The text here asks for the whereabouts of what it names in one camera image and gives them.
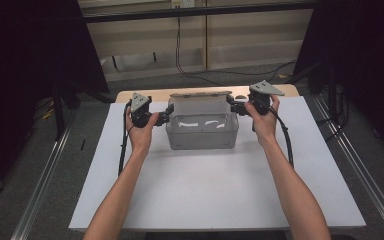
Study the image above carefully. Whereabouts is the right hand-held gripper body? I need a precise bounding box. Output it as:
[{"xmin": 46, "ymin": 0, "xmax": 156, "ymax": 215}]
[{"xmin": 245, "ymin": 79, "xmax": 285, "ymax": 117}]

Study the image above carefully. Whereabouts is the person's left hand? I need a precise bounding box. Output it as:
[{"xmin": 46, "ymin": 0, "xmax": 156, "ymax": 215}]
[{"xmin": 125, "ymin": 106, "xmax": 160, "ymax": 158}]

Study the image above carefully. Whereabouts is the black curtain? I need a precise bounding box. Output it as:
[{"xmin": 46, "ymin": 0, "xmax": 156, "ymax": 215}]
[
  {"xmin": 293, "ymin": 0, "xmax": 384, "ymax": 163},
  {"xmin": 0, "ymin": 0, "xmax": 111, "ymax": 204}
]

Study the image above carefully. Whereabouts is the white wall socket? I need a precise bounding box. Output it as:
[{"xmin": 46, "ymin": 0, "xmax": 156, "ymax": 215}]
[{"xmin": 171, "ymin": 0, "xmax": 196, "ymax": 10}]

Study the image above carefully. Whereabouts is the black metal stand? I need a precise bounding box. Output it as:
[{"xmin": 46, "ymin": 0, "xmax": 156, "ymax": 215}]
[
  {"xmin": 50, "ymin": 79, "xmax": 81, "ymax": 142},
  {"xmin": 308, "ymin": 63, "xmax": 343, "ymax": 125}
]

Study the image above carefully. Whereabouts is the transparent grey box lid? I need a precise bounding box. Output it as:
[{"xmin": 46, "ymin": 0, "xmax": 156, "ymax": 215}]
[{"xmin": 168, "ymin": 90, "xmax": 233, "ymax": 117}]

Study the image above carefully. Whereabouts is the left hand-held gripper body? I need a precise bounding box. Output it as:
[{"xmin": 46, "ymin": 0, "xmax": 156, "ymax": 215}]
[{"xmin": 129, "ymin": 92, "xmax": 164, "ymax": 129}]

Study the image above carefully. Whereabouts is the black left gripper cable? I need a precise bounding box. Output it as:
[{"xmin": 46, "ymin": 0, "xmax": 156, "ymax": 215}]
[{"xmin": 117, "ymin": 100, "xmax": 133, "ymax": 178}]

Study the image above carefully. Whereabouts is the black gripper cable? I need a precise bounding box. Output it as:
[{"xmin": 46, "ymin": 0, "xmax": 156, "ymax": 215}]
[
  {"xmin": 267, "ymin": 105, "xmax": 295, "ymax": 168},
  {"xmin": 117, "ymin": 100, "xmax": 133, "ymax": 178}
]

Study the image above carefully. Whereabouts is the aluminium floor rail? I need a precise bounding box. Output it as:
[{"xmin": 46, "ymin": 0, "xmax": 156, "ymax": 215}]
[
  {"xmin": 9, "ymin": 109, "xmax": 78, "ymax": 240},
  {"xmin": 309, "ymin": 94, "xmax": 384, "ymax": 240}
]

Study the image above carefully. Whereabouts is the person's right hand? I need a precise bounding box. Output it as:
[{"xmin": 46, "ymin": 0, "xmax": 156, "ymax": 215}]
[{"xmin": 244, "ymin": 94, "xmax": 281, "ymax": 148}]

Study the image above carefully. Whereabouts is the black power cable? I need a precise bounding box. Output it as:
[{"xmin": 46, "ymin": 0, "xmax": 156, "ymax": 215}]
[{"xmin": 174, "ymin": 7, "xmax": 298, "ymax": 86}]

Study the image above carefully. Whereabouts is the transparent grey storage box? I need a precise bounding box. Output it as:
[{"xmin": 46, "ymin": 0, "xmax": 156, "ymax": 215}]
[{"xmin": 165, "ymin": 111, "xmax": 240, "ymax": 151}]

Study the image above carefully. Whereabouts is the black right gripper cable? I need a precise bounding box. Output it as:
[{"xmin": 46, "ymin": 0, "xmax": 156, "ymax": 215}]
[{"xmin": 267, "ymin": 105, "xmax": 295, "ymax": 168}]

